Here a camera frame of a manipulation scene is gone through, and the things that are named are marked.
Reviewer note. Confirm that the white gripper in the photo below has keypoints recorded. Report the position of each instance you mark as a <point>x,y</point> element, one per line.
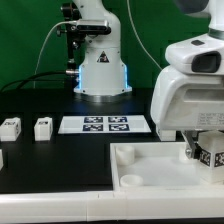
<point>189,92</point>

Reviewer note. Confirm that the white block left edge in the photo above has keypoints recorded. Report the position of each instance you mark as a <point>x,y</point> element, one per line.
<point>1,160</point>

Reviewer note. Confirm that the black camera on stand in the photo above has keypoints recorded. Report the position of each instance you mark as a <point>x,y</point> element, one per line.
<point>76,29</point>

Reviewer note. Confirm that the white square tabletop part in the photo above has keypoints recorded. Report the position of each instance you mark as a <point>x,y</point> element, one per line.
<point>153,165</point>

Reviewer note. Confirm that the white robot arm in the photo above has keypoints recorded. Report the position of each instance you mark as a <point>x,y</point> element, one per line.
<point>102,74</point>

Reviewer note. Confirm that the white sheet with markers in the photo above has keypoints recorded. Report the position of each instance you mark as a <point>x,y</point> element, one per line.
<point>104,124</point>

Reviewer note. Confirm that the white front rail fixture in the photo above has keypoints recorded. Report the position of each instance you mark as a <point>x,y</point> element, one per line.
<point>112,205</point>

